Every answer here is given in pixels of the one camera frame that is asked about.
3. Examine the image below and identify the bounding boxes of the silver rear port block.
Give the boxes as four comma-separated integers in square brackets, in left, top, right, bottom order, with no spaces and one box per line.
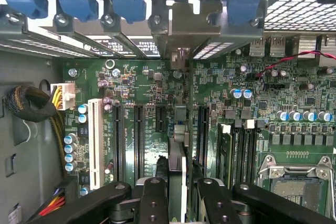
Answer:
[248,35,287,58]

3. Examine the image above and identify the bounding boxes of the empty black RAM slot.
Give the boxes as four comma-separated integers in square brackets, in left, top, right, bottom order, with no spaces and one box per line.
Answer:
[233,125,247,182]

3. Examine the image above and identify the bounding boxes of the installed RAM stick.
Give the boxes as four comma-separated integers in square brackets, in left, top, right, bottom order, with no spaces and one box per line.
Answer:
[217,122,234,189]

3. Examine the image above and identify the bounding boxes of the green motherboard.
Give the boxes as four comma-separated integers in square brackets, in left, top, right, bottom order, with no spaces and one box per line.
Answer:
[61,33,336,224]

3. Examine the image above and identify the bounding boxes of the white power connector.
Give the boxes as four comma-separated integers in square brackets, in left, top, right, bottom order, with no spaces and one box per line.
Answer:
[49,82,77,112]

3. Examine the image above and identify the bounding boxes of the red yellow power wires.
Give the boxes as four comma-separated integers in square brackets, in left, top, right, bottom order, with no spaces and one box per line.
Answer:
[38,186,67,217]

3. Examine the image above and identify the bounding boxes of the CPU socket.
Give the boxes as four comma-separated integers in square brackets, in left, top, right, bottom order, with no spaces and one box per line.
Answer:
[258,154,334,220]

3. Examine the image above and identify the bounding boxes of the black open PC case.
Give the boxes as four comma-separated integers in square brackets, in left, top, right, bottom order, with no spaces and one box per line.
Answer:
[0,0,336,224]

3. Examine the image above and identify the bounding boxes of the red black fan wire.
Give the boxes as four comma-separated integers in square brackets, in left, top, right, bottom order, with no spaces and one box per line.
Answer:
[255,50,336,78]

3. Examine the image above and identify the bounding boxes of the short black expansion slot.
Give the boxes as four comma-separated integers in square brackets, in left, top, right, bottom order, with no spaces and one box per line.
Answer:
[155,105,168,134]

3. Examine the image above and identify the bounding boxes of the long black expansion slot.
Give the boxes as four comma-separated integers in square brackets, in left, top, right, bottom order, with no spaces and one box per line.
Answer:
[133,103,146,180]
[112,102,125,183]
[197,105,211,178]

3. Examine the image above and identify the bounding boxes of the white expansion slot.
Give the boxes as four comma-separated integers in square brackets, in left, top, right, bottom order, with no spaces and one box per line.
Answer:
[87,98,106,191]

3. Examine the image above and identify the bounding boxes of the black sleeved power cable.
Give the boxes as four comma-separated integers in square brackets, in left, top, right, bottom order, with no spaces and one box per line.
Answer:
[4,83,67,178]

